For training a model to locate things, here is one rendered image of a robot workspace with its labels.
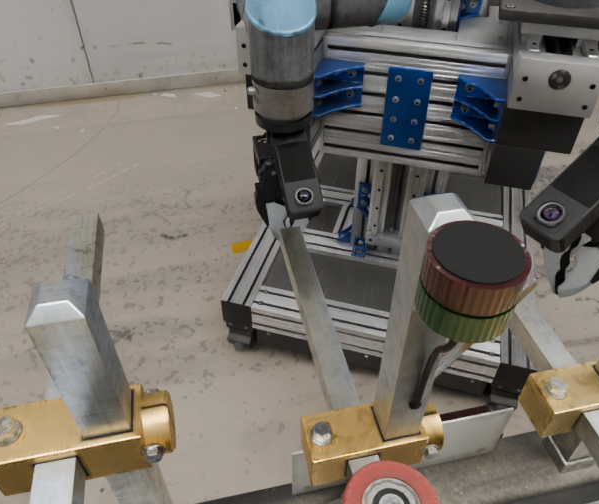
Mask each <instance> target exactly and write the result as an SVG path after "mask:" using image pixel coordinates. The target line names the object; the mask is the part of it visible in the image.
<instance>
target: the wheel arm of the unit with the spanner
mask: <svg viewBox="0 0 599 504"><path fill-rule="evenodd" d="M280 246H281V249H282V253H283V256H284V260H285V263H286V267H287V270H288V274H289V277H290V281H291V284H292V288H293V291H294V295H295V298H296V302H297V305H298V309H299V312H300V316H301V319H302V323H303V326H304V329H305V333H306V336H307V340H308V343H309V347H310V350H311V354H312V357H313V361H314V364H315V368H316V371H317V375H318V378H319V382H320V385H321V389H322V392H323V396H324V399H325V403H326V406H327V410H328V411H331V410H337V409H342V408H347V407H352V406H357V405H361V403H360V400H359V397H358V394H357V392H356V389H355V386H354V383H353V380H352V377H351V374H350V371H349V368H348V365H347V362H346V359H345V356H344V353H343V350H342V348H341V345H340V342H339V339H338V336H337V333H336V330H335V327H334V324H333V321H332V318H331V315H330V312H329V309H328V306H327V304H326V301H325V298H324V295H323V292H322V289H321V286H320V283H319V280H318V277H317V274H316V271H315V268H314V265H313V262H312V260H311V257H310V254H309V251H308V248H307V245H306V242H305V239H304V236H303V233H302V230H301V227H300V226H297V227H290V228H283V229H280ZM375 461H380V459H379V456H378V455H373V456H369V457H364V458H359V459H355V460H350V461H348V465H347V473H346V476H347V479H348V481H349V480H350V478H351V477H352V476H353V475H354V474H355V473H356V472H357V471H358V470H359V469H360V468H362V467H363V466H365V465H367V464H369V463H372V462H375Z"/></svg>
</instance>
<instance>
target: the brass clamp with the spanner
mask: <svg viewBox="0 0 599 504"><path fill-rule="evenodd" d="M373 407H374V402H372V403H367V404H362V405H357V406H352V407H347V408H342V409H337V410H331V411H326V412H321V413H316V414H311V415H306V416H302V417H301V444H302V449H303V453H304V457H305V461H306V466H307V470H308V474H309V479H310V483H311V485H312V486H315V485H319V484H324V483H328V482H333V481H338V480H342V479H347V476H346V473H347V465H348V461H350V460H355V459H359V458H364V457H369V456H373V455H378V456H379V459H380V461H381V460H391V461H397V462H401V463H404V464H406V465H412V464H416V463H420V462H421V461H422V457H423V455H424V456H425V458H426V459H433V458H435V457H436V456H438V455H439V453H438V451H440V450H441V449H442V447H443V445H444V431H443V426H442V422H441V419H440V416H439V414H437V410H436V408H435V406H434V405H433V404H432V403H431V402H429V401H428V402H427V405H426V409H425V412H424V416H423V419H422V422H421V426H420V429H419V433H416V434H411V435H407V436H402V437H397V438H392V439H387V440H384V438H383V435H382V432H381V430H380V427H379V424H378V421H377V418H376V416H375V413H374V410H373ZM321 421H322V422H324V423H326V424H328V425H330V430H331V431H332V440H331V441H330V442H329V443H328V444H327V445H324V446H319V445H316V444H315V443H314V442H313V441H312V440H311V436H310V434H311V430H312V429H313V425H315V424H317V423H319V422H321Z"/></svg>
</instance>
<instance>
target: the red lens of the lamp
mask: <svg viewBox="0 0 599 504"><path fill-rule="evenodd" d="M458 222H478V223H484V224H488V225H491V226H494V227H497V228H499V229H501V230H503V231H505V232H507V233H508V234H510V235H511V236H512V237H514V238H515V239H516V240H517V241H518V242H519V243H520V245H521V246H522V248H523V250H524V252H525V255H526V267H525V270H524V272H523V273H522V274H521V275H520V276H519V277H518V278H517V279H515V280H513V281H512V282H509V283H506V284H502V285H494V286H486V285H478V284H473V283H469V282H466V281H463V280H461V279H458V278H456V277H454V276H452V275H451V274H449V273H448V272H446V271H445V270H444V269H443V268H442V267H441V266H440V265H439V264H438V263H437V262H436V260H435V258H434V256H433V254H432V250H431V244H432V240H433V238H434V236H435V235H436V234H437V233H438V231H440V230H441V229H442V228H444V227H446V226H448V225H450V224H454V223H458ZM531 266H532V260H531V256H530V253H529V251H528V249H527V248H526V246H525V245H524V244H523V243H522V242H521V240H519V239H518V238H517V237H516V236H515V235H513V234H512V233H510V232H508V231H507V230H505V229H503V228H501V227H498V226H496V225H493V224H490V223H486V222H481V221H474V220H459V221H452V222H448V223H445V224H443V225H441V226H439V227H437V228H436V229H435V230H434V231H432V232H431V234H430V235H429V237H428V239H427V242H426V247H425V252H424V257H423V261H422V266H421V271H420V273H421V280H422V283H423V285H424V287H425V289H426V290H427V292H428V293H429V294H430V295H431V296H432V297H433V298H434V299H435V300H436V301H438V302H439V303H440V304H442V305H444V306H445V307H447V308H449V309H451V310H454V311H456V312H459V313H463V314H467V315H473V316H491V315H496V314H500V313H503V312H505V311H507V310H509V309H510V308H512V307H513V306H514V305H515V304H516V303H517V301H518V299H519V297H520V295H521V293H522V290H523V288H524V285H525V283H526V280H527V278H528V275H529V273H530V270H531Z"/></svg>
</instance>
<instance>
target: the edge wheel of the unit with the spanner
mask: <svg viewBox="0 0 599 504"><path fill-rule="evenodd" d="M342 504H440V502H439V499H438V496H437V494H436V492H435V490H434V488H433V487H432V485H431V484H430V483H429V481H428V480H427V479H426V478H425V477H424V476H423V475H422V474H421V473H420V472H418V471H417V470H416V469H414V468H412V467H410V466H408V465H406V464H404V463H401V462H397V461H391V460H381V461H375V462H372V463H369V464H367V465H365V466H363V467H362V468H360V469H359V470H358V471H357V472H356V473H355V474H354V475H353V476H352V477H351V478H350V480H349V481H348V483H347V485H346V487H345V490H344V494H343V499H342Z"/></svg>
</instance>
